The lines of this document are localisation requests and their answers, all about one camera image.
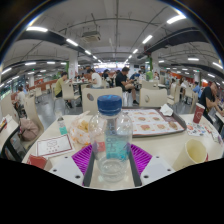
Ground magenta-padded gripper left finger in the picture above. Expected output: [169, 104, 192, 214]
[49, 143, 96, 188]

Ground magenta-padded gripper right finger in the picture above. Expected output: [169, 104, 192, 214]
[128, 143, 176, 188]

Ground clear water bottle blue cap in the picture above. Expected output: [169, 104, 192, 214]
[87, 94, 134, 184]

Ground white card red print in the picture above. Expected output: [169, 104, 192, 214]
[34, 133, 75, 158]

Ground small clear teal bottle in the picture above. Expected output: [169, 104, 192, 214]
[54, 99, 70, 136]

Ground small red box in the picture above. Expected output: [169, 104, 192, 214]
[26, 154, 49, 171]

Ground cream paper cup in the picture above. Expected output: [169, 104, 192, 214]
[172, 138, 209, 172]

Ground white crumpled napkin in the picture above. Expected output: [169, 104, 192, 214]
[159, 103, 174, 117]

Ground pink backpack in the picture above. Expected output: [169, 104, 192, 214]
[18, 117, 40, 142]

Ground beige chair with oval hole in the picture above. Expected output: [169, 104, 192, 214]
[139, 87, 168, 108]
[81, 87, 124, 114]

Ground colourful sticker sheet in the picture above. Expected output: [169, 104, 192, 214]
[185, 122, 209, 138]

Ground beige cafeteria chairs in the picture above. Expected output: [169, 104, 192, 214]
[0, 78, 201, 134]

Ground red paper cup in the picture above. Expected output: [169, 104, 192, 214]
[192, 102, 206, 125]

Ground person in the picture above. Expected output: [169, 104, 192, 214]
[87, 68, 103, 89]
[54, 71, 69, 98]
[115, 66, 139, 106]
[15, 85, 28, 118]
[199, 81, 224, 124]

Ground dark-edged beige table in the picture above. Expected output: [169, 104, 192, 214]
[0, 114, 22, 160]

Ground ceiling air conditioner unit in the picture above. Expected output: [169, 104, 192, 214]
[80, 30, 102, 44]

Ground ceiling strip lights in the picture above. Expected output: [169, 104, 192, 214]
[1, 13, 224, 84]

